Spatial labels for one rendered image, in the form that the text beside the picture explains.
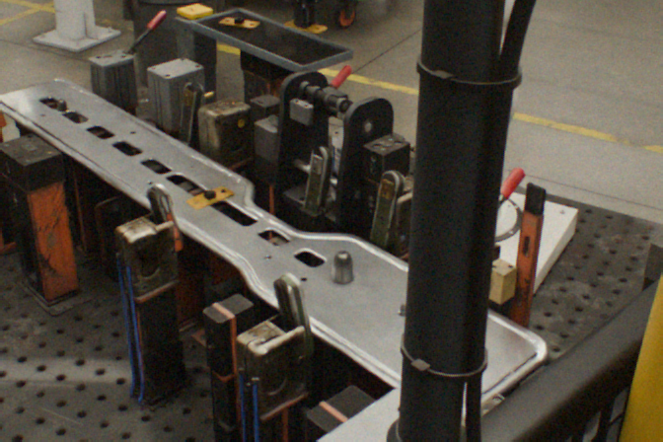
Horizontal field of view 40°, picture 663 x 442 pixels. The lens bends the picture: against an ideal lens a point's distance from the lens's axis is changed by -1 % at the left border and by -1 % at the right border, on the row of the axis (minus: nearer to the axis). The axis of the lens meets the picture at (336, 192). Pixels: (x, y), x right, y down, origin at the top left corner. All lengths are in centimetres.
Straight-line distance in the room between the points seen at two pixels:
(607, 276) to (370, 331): 85
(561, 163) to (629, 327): 364
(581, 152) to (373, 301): 290
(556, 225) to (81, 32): 382
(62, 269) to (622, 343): 157
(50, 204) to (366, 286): 70
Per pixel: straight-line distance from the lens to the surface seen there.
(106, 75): 212
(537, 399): 40
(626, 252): 216
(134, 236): 147
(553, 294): 197
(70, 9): 540
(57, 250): 189
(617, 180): 401
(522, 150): 415
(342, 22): 551
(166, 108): 191
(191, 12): 211
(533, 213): 132
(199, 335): 180
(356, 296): 139
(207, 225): 157
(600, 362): 43
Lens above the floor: 181
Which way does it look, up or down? 29 degrees down
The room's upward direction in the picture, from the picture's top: 1 degrees clockwise
